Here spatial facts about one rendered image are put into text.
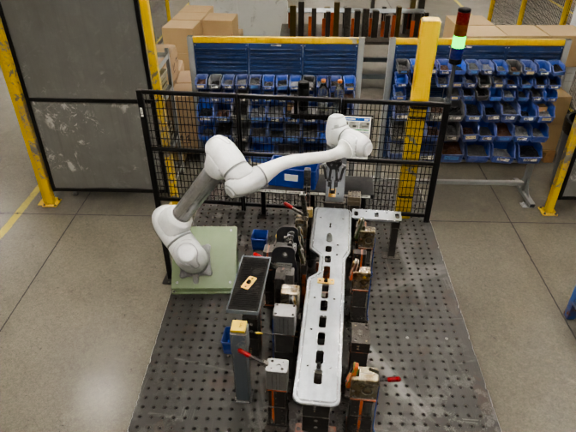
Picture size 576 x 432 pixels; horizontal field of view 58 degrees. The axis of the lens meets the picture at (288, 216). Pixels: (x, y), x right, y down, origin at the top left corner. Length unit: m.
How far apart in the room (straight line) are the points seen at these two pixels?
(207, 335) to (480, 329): 2.03
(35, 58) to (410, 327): 3.57
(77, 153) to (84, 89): 0.63
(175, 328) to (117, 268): 1.68
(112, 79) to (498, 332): 3.54
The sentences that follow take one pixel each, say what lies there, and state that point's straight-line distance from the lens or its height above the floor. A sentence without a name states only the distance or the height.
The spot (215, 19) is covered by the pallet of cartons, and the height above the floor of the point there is 1.05.
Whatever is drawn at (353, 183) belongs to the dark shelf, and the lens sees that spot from 3.34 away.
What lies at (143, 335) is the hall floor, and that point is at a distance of 3.84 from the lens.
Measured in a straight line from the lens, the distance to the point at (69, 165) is 5.17.
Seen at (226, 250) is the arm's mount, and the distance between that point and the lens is 2.99.
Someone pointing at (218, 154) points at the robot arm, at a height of 1.61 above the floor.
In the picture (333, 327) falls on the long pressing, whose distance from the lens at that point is 2.39.
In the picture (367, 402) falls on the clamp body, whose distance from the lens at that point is 2.25.
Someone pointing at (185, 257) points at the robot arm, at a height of 1.03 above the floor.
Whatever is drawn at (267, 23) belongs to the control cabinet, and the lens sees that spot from 9.22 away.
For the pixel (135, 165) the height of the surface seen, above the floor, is 0.43.
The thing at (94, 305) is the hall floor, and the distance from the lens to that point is 4.17.
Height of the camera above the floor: 2.73
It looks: 34 degrees down
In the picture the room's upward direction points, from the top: straight up
